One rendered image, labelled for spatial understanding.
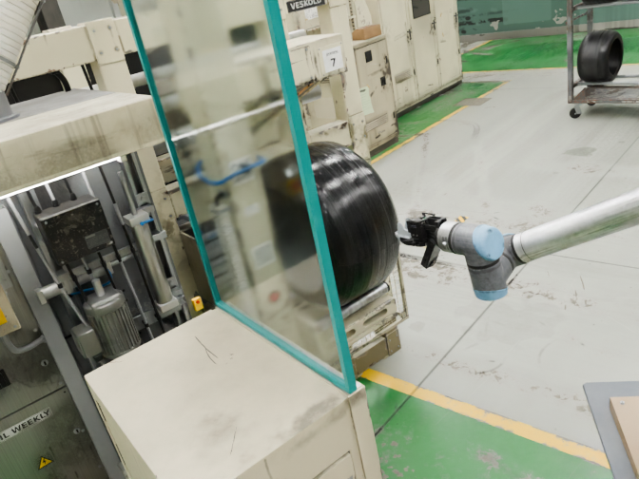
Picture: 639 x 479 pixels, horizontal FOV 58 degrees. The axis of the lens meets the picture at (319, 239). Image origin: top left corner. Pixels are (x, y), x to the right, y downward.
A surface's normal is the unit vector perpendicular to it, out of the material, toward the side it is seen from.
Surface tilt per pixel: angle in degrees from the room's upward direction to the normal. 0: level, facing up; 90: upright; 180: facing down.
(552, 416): 0
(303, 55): 90
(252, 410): 0
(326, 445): 90
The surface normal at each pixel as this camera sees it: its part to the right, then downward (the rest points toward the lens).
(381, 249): 0.62, 0.32
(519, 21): -0.63, 0.43
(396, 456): -0.18, -0.89
